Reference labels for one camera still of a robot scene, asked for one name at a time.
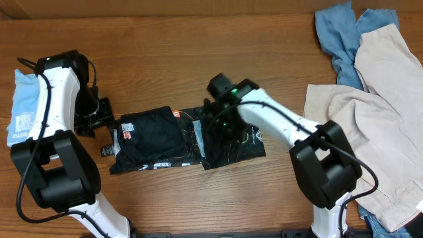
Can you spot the blue denim garment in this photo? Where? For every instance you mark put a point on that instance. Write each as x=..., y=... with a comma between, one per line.
x=339, y=32

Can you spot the folded light blue t-shirt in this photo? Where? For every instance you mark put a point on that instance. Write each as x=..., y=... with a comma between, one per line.
x=23, y=112

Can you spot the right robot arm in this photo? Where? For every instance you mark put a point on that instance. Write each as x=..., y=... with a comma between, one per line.
x=324, y=164

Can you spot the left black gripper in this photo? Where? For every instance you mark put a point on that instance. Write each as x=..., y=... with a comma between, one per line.
x=106, y=117

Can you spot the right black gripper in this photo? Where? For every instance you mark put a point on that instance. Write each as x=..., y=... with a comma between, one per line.
x=216, y=134

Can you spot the black orange patterned t-shirt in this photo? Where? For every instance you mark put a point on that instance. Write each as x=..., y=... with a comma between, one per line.
x=165, y=138

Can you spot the beige pink garment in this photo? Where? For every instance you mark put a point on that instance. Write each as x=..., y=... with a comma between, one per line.
x=383, y=123

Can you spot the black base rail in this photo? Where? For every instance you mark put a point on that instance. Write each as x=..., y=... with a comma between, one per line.
x=224, y=234

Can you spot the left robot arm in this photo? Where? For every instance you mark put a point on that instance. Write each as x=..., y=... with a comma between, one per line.
x=58, y=176

